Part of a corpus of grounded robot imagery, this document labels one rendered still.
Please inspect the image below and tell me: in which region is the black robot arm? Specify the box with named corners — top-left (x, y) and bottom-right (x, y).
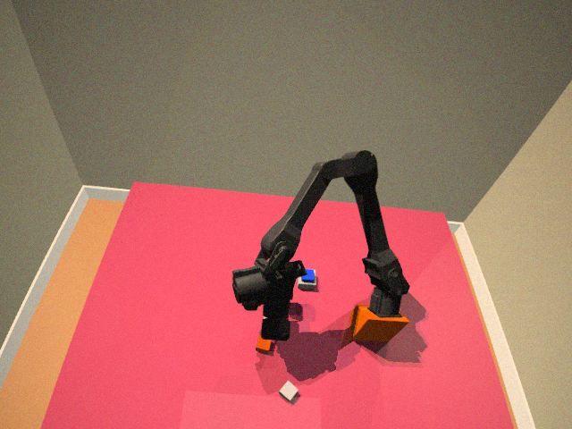
top-left (232, 150), bottom-right (410, 318)

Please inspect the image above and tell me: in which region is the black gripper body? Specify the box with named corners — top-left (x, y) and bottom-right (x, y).
top-left (261, 290), bottom-right (293, 341)

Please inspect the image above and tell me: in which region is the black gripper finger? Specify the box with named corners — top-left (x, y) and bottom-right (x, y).
top-left (262, 308), bottom-right (289, 319)

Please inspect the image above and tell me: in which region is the blue button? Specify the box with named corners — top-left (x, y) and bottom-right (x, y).
top-left (298, 269), bottom-right (316, 289)

